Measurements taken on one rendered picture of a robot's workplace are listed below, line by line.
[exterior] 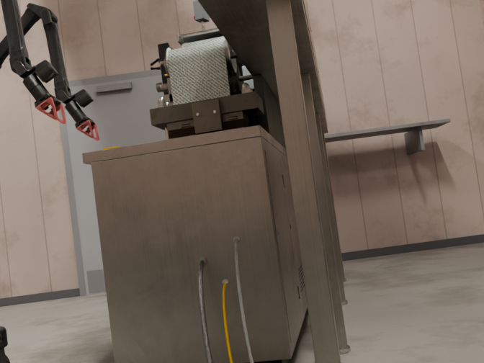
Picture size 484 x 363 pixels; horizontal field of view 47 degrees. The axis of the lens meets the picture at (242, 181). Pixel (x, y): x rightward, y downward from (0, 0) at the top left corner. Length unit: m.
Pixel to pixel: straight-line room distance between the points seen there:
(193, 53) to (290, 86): 0.94
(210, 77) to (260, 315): 0.94
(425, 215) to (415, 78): 1.40
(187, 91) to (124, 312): 0.88
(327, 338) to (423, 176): 4.62
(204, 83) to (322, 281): 1.13
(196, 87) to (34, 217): 3.99
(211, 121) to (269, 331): 0.76
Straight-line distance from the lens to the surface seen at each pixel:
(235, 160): 1.94
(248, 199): 1.93
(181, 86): 2.29
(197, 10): 2.99
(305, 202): 1.39
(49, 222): 5.99
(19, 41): 2.33
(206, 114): 2.02
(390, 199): 5.85
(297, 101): 1.42
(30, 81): 2.27
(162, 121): 2.08
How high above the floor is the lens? 0.61
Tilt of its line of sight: 3 degrees up
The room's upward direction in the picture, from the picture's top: 8 degrees counter-clockwise
